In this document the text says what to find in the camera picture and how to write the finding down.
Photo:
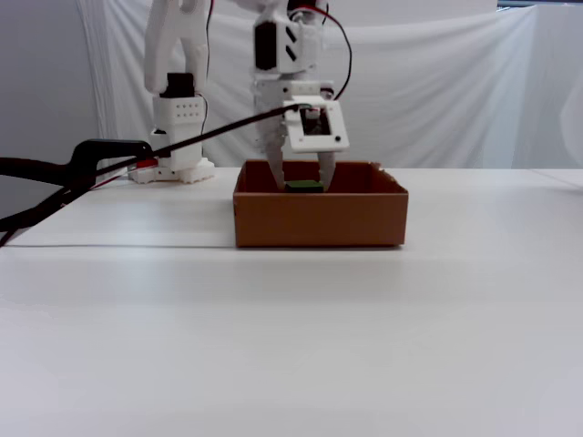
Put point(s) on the green cube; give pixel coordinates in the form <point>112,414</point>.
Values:
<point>303,185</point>

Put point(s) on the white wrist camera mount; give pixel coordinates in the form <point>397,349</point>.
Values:
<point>298,142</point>

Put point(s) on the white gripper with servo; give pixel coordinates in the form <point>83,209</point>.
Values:
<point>272,116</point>

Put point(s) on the white backdrop cloth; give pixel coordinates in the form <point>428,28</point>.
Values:
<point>432,91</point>

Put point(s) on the black spring clamp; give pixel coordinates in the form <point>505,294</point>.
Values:
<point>105,148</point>

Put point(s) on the brown cardboard box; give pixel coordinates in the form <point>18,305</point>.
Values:
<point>319,218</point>

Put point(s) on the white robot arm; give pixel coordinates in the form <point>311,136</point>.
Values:
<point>173,36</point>

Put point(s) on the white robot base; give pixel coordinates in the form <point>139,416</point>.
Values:
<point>193,173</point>

